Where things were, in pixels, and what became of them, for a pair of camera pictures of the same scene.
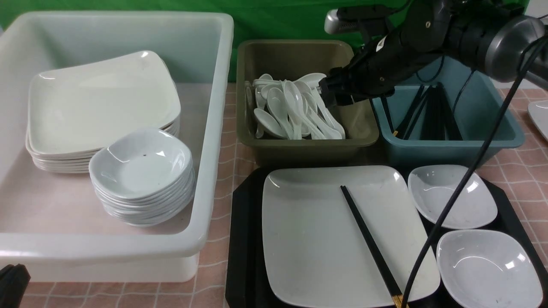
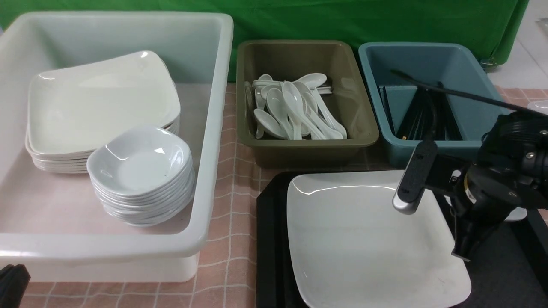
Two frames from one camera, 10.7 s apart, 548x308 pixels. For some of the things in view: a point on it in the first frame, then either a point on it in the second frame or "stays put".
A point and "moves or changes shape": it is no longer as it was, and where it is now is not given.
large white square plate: (313, 255) moves or changes shape
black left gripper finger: (14, 280) stays put
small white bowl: (433, 187) moves or changes shape
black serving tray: (245, 284) → (511, 271)
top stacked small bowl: (148, 164) stays put
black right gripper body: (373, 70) → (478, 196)
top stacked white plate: (89, 107) stays put
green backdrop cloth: (254, 20) stays put
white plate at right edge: (538, 111) stays put
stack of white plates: (66, 134) stays put
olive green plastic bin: (288, 60) stays put
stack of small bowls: (139, 188) stays put
